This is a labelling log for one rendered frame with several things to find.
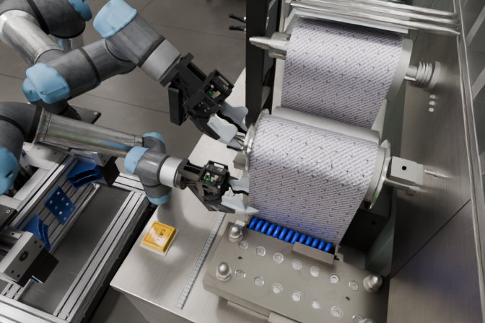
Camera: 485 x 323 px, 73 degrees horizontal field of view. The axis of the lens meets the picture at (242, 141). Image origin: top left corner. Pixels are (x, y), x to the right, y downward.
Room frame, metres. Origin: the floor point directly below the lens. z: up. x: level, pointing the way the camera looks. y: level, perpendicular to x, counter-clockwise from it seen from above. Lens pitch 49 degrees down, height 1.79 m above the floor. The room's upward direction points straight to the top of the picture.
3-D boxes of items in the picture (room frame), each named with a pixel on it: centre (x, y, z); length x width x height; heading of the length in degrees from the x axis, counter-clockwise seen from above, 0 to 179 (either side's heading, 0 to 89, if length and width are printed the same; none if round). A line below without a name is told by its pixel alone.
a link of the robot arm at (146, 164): (0.52, 0.24, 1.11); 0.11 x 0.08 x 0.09; 69
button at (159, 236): (0.41, 0.24, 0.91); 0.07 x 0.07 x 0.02; 69
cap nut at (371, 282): (0.24, -0.29, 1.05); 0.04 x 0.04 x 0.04
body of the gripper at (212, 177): (0.46, 0.10, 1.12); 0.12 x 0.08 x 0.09; 69
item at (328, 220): (0.38, -0.13, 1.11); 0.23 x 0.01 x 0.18; 69
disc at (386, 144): (0.39, -0.27, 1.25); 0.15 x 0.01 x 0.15; 159
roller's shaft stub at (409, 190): (0.37, -0.31, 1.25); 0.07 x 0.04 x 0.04; 69
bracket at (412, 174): (0.37, -0.31, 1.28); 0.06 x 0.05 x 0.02; 69
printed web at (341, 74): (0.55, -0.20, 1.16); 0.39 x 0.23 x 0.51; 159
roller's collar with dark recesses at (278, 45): (0.72, -0.10, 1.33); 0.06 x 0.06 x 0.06; 69
